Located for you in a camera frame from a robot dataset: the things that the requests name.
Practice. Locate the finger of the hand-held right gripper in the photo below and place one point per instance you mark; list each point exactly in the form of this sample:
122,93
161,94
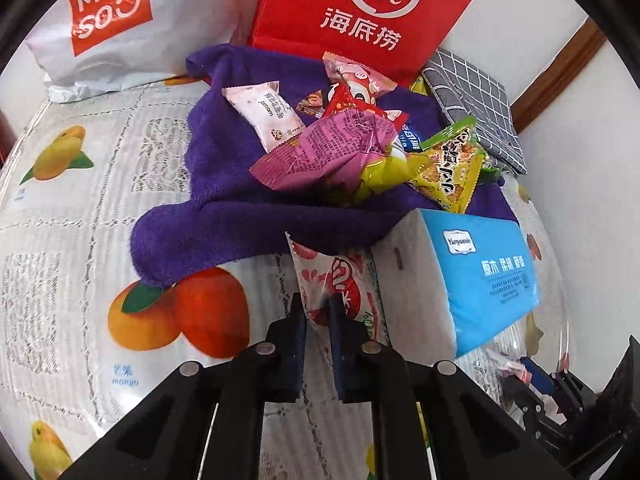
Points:
520,395
537,375

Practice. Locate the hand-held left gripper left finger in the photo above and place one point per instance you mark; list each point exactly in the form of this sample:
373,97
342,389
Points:
295,350

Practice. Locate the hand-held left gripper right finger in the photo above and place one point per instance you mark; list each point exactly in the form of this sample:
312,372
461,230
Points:
337,350

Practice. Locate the small white red candy packet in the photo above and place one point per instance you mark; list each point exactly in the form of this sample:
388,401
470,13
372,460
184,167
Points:
507,365

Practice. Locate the red white snack packet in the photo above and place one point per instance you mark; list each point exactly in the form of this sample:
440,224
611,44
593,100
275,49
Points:
340,275

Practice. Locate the lime yellow snack packet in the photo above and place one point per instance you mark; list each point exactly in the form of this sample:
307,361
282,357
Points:
385,177

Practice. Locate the magenta snack packet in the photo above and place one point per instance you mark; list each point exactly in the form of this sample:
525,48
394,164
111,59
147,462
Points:
320,155

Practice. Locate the yellow green cracker packet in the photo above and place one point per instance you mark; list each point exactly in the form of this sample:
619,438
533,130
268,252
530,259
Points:
450,175

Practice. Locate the small blue snack packet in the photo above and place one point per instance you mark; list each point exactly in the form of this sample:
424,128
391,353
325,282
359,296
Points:
412,141

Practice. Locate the pale pink pastry packet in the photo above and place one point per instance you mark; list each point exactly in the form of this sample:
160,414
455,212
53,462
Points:
265,115

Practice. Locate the pink cartoon snack packet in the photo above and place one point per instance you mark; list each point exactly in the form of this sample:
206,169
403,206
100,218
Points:
360,80

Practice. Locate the blue tissue pack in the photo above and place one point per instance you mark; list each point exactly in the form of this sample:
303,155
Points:
480,280

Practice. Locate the purple towel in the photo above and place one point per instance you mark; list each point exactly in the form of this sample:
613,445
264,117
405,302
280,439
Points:
225,220

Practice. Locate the grey checked folded cloth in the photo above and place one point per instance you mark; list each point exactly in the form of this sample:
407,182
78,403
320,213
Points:
475,95

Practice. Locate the white plastic shopping bag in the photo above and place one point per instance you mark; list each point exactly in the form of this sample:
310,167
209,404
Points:
175,35

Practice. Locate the red paper bag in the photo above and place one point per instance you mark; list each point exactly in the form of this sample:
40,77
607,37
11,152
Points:
290,10

